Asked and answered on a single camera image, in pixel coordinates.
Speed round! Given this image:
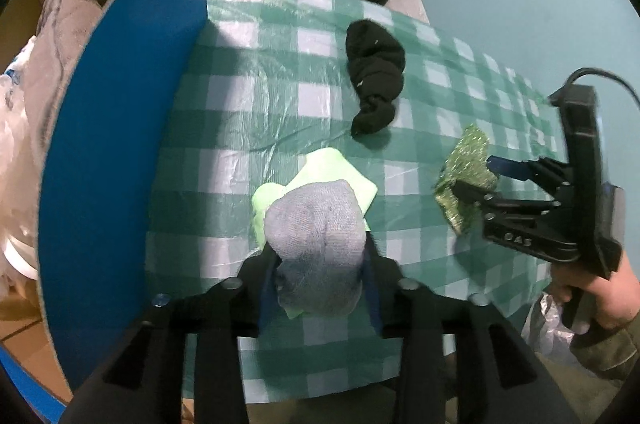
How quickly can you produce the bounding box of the green checkered tablecloth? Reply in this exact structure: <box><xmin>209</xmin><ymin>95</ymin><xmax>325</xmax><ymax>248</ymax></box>
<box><xmin>144</xmin><ymin>0</ymin><xmax>569</xmax><ymax>405</ymax></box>

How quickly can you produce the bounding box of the grey sock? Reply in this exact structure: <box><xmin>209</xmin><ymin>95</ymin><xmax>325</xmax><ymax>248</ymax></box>
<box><xmin>264</xmin><ymin>181</ymin><xmax>367</xmax><ymax>319</ymax></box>

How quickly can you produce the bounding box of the blue cardboard box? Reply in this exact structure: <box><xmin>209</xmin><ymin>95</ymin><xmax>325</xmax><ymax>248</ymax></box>
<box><xmin>1</xmin><ymin>0</ymin><xmax>207</xmax><ymax>423</ymax></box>

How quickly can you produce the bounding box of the white plastic bag bundle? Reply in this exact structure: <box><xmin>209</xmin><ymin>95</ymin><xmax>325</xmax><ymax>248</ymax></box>
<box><xmin>1</xmin><ymin>36</ymin><xmax>36</xmax><ymax>111</ymax></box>

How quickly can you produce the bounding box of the lime green cloth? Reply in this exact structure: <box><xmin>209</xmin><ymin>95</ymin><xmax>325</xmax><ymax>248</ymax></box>
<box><xmin>250</xmin><ymin>145</ymin><xmax>380</xmax><ymax>320</ymax></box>

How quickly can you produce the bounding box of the person's right hand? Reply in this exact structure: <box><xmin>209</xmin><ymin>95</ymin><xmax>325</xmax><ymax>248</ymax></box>
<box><xmin>549</xmin><ymin>252</ymin><xmax>640</xmax><ymax>330</ymax></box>

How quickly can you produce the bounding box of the grey brown towel mitt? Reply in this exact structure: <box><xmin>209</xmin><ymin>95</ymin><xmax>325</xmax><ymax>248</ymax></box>
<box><xmin>22</xmin><ymin>0</ymin><xmax>107</xmax><ymax>166</ymax></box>

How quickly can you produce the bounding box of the white mesh bath pouf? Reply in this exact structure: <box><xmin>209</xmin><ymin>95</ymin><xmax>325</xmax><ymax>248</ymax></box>
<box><xmin>1</xmin><ymin>74</ymin><xmax>38</xmax><ymax>280</ymax></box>

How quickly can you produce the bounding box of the silver plastic bag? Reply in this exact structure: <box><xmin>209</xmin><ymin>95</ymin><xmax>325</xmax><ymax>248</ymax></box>
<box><xmin>521</xmin><ymin>293</ymin><xmax>580</xmax><ymax>368</ymax></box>

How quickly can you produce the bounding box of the black sock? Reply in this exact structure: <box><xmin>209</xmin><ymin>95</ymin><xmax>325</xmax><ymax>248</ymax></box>
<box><xmin>345</xmin><ymin>19</ymin><xmax>406</xmax><ymax>137</ymax></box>

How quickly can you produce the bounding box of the green patterned cloth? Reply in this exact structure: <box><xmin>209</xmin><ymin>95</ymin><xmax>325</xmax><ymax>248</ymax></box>
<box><xmin>434</xmin><ymin>124</ymin><xmax>498</xmax><ymax>236</ymax></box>

